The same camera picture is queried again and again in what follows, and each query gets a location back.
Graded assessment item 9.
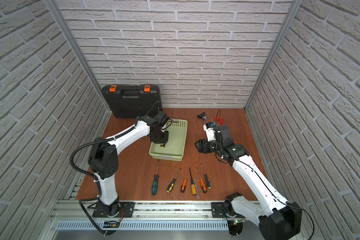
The black yellow small screwdriver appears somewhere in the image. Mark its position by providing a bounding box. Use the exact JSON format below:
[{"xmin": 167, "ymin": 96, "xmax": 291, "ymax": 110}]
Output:
[{"xmin": 201, "ymin": 164, "xmax": 212, "ymax": 189}]

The orange handle screwdriver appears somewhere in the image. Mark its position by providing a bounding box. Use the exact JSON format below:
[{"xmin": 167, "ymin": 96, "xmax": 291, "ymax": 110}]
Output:
[{"xmin": 197, "ymin": 168, "xmax": 207, "ymax": 193}]

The yellow handle screwdriver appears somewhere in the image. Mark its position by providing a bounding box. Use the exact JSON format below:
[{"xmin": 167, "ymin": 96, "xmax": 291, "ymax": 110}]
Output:
[{"xmin": 189, "ymin": 168, "xmax": 197, "ymax": 196}]

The orange black screwdriver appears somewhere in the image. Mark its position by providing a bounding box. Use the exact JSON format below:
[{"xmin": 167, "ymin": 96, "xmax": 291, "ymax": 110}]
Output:
[{"xmin": 181, "ymin": 170, "xmax": 188, "ymax": 193}]

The clear handle tester screwdriver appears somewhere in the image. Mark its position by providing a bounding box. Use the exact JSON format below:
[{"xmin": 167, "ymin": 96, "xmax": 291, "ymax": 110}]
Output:
[{"xmin": 193, "ymin": 178, "xmax": 200, "ymax": 200}]

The green black screwdriver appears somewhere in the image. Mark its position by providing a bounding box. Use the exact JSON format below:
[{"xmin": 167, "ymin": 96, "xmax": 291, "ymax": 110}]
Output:
[{"xmin": 151, "ymin": 161, "xmax": 159, "ymax": 196}]

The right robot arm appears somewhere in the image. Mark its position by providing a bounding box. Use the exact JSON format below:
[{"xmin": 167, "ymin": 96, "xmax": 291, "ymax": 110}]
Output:
[{"xmin": 195, "ymin": 122, "xmax": 305, "ymax": 240}]

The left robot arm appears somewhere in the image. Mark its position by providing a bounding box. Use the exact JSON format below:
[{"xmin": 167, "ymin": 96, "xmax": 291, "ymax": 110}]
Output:
[{"xmin": 70, "ymin": 111, "xmax": 170, "ymax": 217}]

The light green plastic bin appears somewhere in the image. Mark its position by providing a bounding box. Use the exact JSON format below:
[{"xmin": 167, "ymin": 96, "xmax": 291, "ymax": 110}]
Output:
[{"xmin": 149, "ymin": 119, "xmax": 188, "ymax": 162}]

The red pipe wrench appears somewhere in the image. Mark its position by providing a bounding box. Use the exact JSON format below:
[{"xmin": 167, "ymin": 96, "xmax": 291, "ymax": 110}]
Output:
[{"xmin": 215, "ymin": 109, "xmax": 225, "ymax": 126}]

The small black caster wheel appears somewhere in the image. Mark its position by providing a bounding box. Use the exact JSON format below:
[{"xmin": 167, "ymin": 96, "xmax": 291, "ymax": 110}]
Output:
[{"xmin": 197, "ymin": 112, "xmax": 207, "ymax": 121}]

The black plastic tool case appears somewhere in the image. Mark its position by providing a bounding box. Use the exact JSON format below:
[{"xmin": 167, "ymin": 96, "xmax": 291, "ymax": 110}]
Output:
[{"xmin": 102, "ymin": 85, "xmax": 163, "ymax": 119}]

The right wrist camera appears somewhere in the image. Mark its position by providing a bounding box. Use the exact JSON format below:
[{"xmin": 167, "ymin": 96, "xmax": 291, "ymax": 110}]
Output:
[{"xmin": 203, "ymin": 122, "xmax": 216, "ymax": 142}]

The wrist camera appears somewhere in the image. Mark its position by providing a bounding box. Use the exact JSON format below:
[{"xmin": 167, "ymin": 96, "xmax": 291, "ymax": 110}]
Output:
[
  {"xmin": 203, "ymin": 122, "xmax": 216, "ymax": 142},
  {"xmin": 154, "ymin": 111, "xmax": 169, "ymax": 128}
]

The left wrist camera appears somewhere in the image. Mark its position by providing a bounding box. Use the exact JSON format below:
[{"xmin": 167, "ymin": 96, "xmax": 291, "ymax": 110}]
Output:
[{"xmin": 154, "ymin": 111, "xmax": 169, "ymax": 128}]

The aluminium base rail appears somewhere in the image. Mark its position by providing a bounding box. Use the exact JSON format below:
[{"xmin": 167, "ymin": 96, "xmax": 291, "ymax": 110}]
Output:
[{"xmin": 49, "ymin": 199, "xmax": 295, "ymax": 221}]

